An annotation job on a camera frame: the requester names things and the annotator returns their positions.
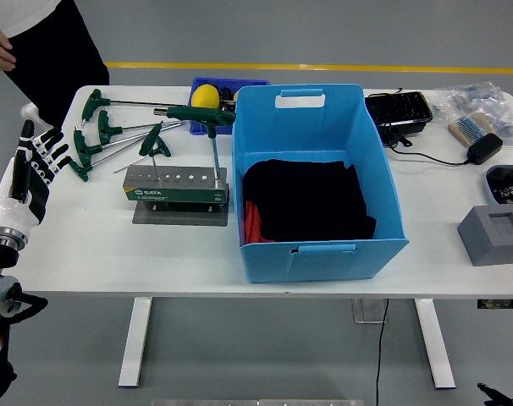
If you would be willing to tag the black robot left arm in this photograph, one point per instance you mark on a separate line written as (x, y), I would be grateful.
(2, 296)

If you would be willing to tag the grey metal base plate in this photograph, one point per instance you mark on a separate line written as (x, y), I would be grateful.
(176, 216)

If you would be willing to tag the white table leg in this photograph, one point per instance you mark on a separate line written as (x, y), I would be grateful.
(136, 338)
(434, 338)

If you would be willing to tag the blue bowl of parts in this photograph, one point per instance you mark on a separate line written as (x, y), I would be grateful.
(489, 179)

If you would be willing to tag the green steel wrench stand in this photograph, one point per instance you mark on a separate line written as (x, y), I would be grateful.
(176, 194)

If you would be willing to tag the black table control panel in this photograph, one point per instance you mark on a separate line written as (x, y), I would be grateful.
(502, 304)

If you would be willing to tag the red cloth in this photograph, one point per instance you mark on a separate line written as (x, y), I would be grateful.
(253, 224)

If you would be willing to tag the large light blue storage box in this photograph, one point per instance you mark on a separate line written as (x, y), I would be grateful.
(324, 127)

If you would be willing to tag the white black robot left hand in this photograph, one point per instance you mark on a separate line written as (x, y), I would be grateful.
(11, 211)

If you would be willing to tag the black cloth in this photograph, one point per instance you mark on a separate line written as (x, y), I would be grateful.
(307, 199)

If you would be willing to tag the taped resistor bundle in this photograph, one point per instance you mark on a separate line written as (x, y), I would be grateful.
(468, 127)

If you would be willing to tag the small dark blue bin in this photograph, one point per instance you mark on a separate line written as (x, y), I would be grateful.
(201, 127)

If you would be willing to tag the grey under-table bracket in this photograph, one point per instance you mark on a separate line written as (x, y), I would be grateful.
(366, 311)

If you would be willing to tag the person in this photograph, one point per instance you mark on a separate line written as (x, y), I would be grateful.
(57, 63)

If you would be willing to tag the yellow foam ball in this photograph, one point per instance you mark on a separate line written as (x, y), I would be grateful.
(205, 96)

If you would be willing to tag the small black part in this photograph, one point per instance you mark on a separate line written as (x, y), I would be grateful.
(226, 93)

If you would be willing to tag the black power adapter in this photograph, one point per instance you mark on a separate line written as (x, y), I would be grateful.
(485, 148)

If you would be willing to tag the black plastic tray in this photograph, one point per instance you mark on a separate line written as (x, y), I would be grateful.
(398, 110)

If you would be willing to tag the grey hollow block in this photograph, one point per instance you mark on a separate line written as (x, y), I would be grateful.
(485, 245)

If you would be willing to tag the thin steel rod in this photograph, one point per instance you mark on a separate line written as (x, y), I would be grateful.
(131, 163)

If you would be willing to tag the clear plastic parts bags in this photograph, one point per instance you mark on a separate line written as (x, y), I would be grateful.
(476, 97)

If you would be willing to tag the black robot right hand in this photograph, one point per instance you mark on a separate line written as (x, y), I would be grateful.
(498, 396)

